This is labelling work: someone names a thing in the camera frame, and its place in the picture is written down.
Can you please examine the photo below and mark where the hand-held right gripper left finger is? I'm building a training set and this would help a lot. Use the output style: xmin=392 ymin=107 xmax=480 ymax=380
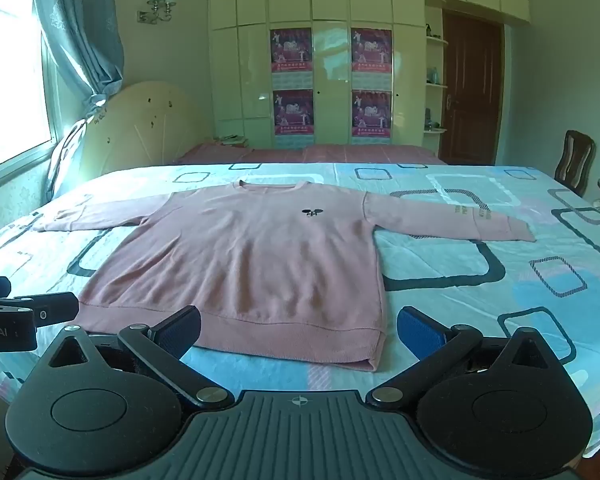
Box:
xmin=47 ymin=306 xmax=236 ymax=411

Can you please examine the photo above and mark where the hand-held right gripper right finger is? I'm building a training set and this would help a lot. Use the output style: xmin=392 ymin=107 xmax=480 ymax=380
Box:
xmin=366 ymin=306 xmax=551 ymax=411

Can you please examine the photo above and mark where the pink sweatshirt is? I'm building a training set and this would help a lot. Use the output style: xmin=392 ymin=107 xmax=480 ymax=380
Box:
xmin=30 ymin=180 xmax=537 ymax=372

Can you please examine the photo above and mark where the printed bed sheet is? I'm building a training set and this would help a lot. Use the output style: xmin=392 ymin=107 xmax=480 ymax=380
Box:
xmin=0 ymin=161 xmax=600 ymax=461

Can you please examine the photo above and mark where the cream headboard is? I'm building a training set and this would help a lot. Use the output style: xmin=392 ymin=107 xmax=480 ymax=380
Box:
xmin=80 ymin=80 xmax=196 ymax=178

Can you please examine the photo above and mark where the pink bed cover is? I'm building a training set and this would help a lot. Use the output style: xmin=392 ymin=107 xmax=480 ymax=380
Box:
xmin=172 ymin=141 xmax=448 ymax=166

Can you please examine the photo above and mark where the wooden chair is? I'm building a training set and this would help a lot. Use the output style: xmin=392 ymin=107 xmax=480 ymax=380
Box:
xmin=554 ymin=130 xmax=597 ymax=197

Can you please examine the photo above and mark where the corner shelf unit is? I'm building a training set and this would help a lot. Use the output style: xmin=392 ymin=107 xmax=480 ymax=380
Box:
xmin=423 ymin=7 xmax=450 ymax=150

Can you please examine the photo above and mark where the brown wooden door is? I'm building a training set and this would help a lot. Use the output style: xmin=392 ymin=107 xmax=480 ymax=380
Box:
xmin=440 ymin=10 xmax=504 ymax=166

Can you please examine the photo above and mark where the teal curtain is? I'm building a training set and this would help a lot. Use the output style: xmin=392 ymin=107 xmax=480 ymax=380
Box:
xmin=30 ymin=0 xmax=126 ymax=106

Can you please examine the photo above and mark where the cream wardrobe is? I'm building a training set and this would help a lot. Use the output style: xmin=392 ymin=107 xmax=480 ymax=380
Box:
xmin=207 ymin=0 xmax=528 ymax=150

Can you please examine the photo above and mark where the pink wall poster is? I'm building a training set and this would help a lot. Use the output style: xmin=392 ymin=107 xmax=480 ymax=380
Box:
xmin=272 ymin=89 xmax=315 ymax=138
xmin=351 ymin=90 xmax=393 ymax=143
xmin=351 ymin=28 xmax=393 ymax=88
xmin=270 ymin=28 xmax=313 ymax=88

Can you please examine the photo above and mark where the wall lamp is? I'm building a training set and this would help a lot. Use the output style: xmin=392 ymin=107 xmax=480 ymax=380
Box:
xmin=136 ymin=0 xmax=177 ymax=24

